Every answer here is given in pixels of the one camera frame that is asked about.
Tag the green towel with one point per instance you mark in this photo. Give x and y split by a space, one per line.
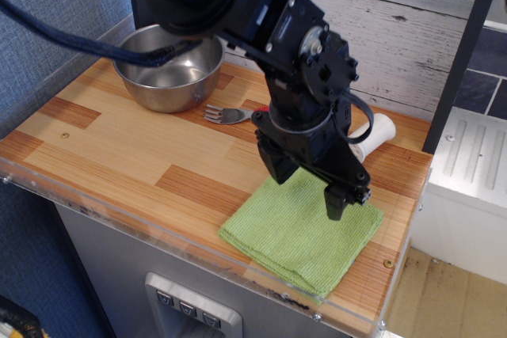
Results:
285 228

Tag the silver button panel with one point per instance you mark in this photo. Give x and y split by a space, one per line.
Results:
181 312

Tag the stainless steel bowl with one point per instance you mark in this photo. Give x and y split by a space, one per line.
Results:
183 83

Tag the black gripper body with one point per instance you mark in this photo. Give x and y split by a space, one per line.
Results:
319 143

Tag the grey metal cabinet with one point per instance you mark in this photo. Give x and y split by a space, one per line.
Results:
117 265

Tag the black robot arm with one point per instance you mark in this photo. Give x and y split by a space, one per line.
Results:
309 72

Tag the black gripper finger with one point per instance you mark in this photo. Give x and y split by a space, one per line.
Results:
335 201
277 162

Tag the dark vertical post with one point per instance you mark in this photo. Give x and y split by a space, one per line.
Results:
471 33

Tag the white plastic spool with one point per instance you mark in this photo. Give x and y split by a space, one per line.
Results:
383 130

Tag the fork with red handle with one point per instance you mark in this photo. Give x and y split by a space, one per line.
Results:
227 116

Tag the clear acrylic edge guard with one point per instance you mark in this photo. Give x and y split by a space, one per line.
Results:
187 227

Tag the white grooved appliance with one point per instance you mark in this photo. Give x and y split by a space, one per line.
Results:
462 214

